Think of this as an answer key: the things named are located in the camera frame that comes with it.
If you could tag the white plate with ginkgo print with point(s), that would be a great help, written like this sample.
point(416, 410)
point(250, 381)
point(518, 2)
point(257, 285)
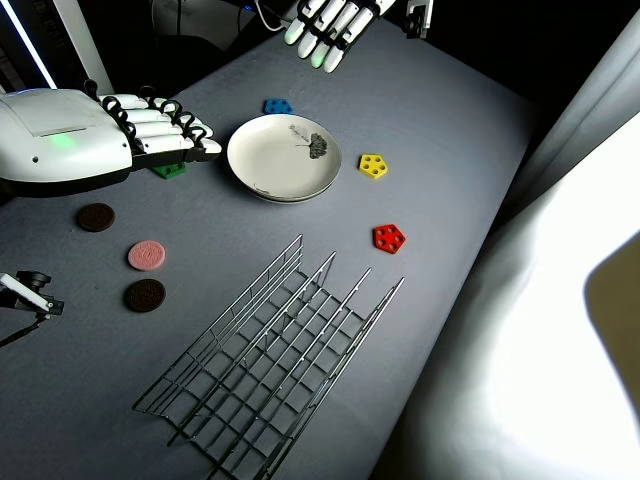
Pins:
point(288, 200)
point(275, 155)

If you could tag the blue pentagon block with holes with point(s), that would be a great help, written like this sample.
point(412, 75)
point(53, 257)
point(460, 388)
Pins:
point(278, 106)

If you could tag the yellow pentagon block with holes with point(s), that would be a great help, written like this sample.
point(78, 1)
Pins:
point(373, 167)

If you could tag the grey table cloth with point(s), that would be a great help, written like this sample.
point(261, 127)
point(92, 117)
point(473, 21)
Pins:
point(425, 150)

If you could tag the green pentagon block with holes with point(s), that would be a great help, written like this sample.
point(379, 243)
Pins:
point(170, 171)

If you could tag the red pentagon block with holes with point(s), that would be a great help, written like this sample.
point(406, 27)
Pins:
point(389, 239)

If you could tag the pink sandwich cookie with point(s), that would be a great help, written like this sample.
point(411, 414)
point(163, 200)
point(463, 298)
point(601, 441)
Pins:
point(146, 255)

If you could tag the glowing white light strip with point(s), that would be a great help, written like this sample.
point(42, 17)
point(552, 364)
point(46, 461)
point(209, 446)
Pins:
point(30, 47)

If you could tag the dark brown sandwich cookie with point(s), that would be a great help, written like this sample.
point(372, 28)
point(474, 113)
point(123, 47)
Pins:
point(95, 217)
point(145, 295)

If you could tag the white backdrop sheet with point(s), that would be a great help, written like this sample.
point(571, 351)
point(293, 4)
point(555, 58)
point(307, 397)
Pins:
point(525, 350)

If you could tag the olive rounded panel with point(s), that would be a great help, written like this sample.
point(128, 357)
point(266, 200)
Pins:
point(617, 310)

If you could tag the white frame post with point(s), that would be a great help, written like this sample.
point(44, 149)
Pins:
point(82, 45)

